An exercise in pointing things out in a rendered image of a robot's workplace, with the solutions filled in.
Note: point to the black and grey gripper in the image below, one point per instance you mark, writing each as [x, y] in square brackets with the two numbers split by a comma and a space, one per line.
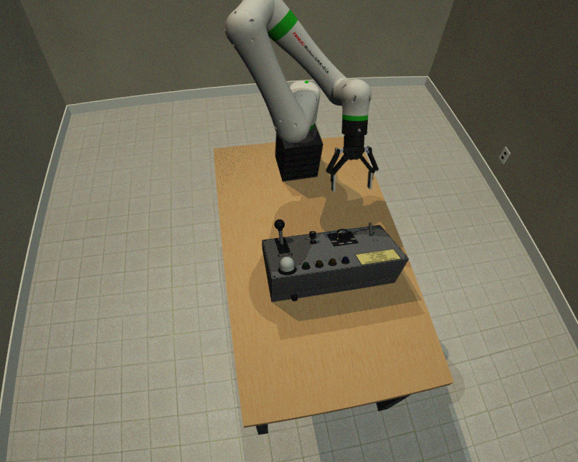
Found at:
[353, 149]

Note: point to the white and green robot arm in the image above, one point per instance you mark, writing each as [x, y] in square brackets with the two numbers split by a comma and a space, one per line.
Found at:
[248, 27]

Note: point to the dark grey control console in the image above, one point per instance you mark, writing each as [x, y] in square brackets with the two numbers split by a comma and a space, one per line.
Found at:
[329, 262]

